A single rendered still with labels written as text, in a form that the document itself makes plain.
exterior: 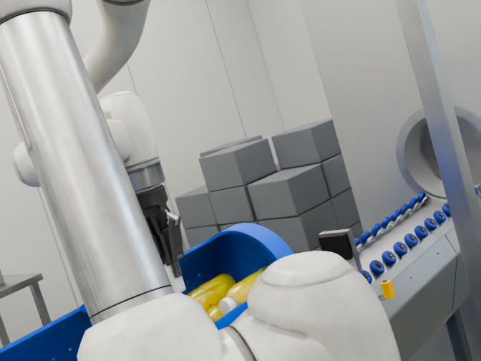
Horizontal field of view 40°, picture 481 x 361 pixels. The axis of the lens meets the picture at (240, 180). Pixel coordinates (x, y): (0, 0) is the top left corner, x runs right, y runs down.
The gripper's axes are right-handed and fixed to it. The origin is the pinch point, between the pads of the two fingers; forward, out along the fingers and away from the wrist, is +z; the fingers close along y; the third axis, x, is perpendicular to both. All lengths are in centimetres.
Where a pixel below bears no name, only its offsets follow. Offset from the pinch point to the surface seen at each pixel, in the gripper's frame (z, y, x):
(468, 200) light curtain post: 10, -36, -75
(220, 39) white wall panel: -94, 312, -407
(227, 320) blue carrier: 9.2, -14.0, 1.9
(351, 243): 15, -5, -61
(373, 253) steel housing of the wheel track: 27, 5, -86
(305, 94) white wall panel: -19, 272, -460
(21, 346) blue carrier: -0.3, 8.0, 33.8
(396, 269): 27, -11, -71
